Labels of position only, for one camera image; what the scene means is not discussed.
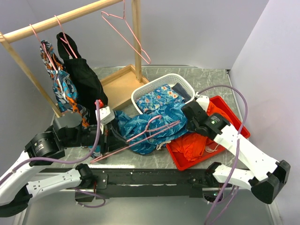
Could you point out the pink wire hanger far left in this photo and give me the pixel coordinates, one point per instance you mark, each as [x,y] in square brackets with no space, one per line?
[44,48]

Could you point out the pink wire hanger with black shorts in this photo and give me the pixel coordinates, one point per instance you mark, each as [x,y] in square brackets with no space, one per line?
[65,42]

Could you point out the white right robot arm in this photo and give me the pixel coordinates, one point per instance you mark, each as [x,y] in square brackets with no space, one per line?
[264,177]

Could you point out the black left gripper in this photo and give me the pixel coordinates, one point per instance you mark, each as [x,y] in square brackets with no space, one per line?
[111,139]

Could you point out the black sport shorts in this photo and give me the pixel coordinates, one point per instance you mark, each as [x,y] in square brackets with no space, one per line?
[86,82]

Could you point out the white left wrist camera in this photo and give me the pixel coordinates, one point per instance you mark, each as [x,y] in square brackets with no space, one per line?
[104,113]

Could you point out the blue shark print shorts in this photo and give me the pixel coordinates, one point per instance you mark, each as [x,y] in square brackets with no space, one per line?
[147,142]

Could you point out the red plastic tray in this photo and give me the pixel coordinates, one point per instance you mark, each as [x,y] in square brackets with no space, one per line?
[212,149]

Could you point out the dark navy folded garment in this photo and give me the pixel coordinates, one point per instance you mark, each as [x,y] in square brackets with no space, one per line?
[181,91]

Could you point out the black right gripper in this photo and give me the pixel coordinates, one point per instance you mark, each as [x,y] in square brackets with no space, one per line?
[189,125]

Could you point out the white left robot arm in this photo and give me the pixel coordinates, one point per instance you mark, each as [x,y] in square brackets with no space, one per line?
[17,190]

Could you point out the blue floral shorts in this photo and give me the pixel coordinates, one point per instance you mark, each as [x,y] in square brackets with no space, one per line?
[160,96]

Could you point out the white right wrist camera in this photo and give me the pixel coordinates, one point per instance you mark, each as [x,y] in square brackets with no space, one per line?
[202,100]

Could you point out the orange blue patterned shorts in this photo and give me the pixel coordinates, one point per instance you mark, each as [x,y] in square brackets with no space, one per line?
[65,91]

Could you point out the white perforated plastic basket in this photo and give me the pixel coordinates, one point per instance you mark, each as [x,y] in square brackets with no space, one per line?
[170,79]

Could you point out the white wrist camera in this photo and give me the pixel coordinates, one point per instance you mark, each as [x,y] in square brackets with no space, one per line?
[104,113]
[202,100]

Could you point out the wooden clothes rack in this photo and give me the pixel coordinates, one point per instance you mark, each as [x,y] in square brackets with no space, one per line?
[19,97]

